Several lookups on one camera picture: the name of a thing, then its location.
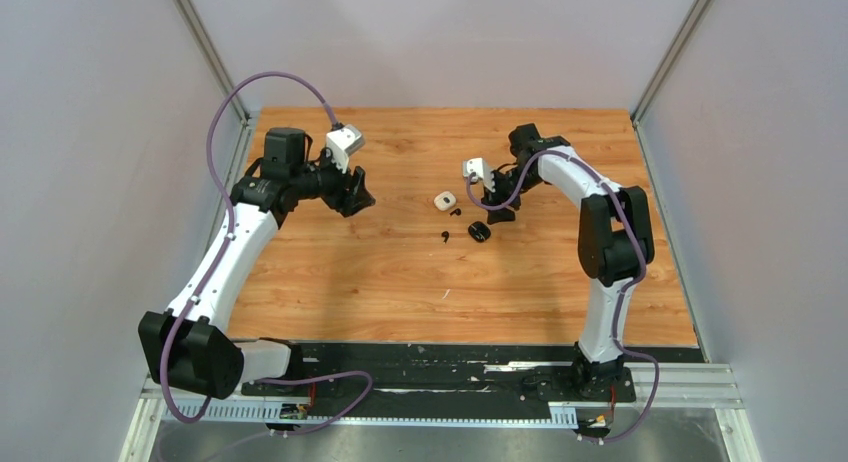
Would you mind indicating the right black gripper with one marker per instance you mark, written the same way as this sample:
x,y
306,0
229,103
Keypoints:
x,y
498,196

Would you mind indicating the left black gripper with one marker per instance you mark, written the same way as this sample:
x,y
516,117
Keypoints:
x,y
350,195

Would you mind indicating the black earbud charging case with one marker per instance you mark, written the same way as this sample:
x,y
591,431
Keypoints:
x,y
479,231

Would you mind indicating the white earbud charging case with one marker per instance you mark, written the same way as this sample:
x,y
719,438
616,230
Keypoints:
x,y
445,201

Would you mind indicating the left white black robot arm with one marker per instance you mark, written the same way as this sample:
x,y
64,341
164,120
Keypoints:
x,y
186,345

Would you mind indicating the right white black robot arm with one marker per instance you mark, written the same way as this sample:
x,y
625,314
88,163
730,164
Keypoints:
x,y
615,240

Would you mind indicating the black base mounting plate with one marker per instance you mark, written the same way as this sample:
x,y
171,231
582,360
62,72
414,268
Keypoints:
x,y
438,381

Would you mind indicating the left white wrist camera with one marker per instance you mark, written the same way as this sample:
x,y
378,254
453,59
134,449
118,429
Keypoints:
x,y
343,143

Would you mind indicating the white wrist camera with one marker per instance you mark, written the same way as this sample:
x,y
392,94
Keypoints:
x,y
477,170
343,143

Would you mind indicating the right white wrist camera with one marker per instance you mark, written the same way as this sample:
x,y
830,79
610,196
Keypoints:
x,y
477,170

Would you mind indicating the left aluminium corner post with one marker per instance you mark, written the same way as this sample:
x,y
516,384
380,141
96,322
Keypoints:
x,y
206,46

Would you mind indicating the aluminium corner post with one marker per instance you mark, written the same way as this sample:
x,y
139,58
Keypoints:
x,y
680,40
206,46

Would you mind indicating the aluminium rail frame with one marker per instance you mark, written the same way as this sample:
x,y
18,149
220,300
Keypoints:
x,y
697,415

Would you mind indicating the right aluminium corner post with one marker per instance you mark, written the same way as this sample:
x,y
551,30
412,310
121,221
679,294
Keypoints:
x,y
680,40

